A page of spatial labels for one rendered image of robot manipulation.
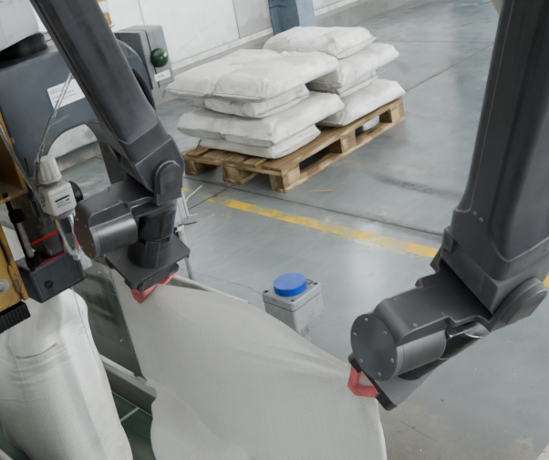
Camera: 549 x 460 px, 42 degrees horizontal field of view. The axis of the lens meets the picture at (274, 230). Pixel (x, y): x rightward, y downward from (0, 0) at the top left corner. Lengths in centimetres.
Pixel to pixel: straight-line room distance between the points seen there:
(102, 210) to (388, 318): 41
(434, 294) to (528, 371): 181
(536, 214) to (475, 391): 182
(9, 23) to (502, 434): 170
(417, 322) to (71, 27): 44
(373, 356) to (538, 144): 24
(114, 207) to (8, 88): 25
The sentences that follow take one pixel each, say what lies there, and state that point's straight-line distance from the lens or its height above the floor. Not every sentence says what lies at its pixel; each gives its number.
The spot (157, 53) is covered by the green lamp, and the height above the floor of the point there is 129.
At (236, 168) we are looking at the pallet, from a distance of 402.
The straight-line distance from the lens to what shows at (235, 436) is 99.
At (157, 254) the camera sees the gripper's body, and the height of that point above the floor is 109.
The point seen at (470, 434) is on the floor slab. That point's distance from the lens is 219.
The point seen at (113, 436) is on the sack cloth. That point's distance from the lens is 163.
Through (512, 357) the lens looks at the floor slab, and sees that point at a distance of 246.
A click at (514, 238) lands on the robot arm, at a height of 124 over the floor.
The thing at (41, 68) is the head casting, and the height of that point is 132.
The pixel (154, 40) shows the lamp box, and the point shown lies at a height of 131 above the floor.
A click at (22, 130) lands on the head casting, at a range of 103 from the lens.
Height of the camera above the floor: 150
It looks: 26 degrees down
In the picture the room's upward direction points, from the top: 11 degrees counter-clockwise
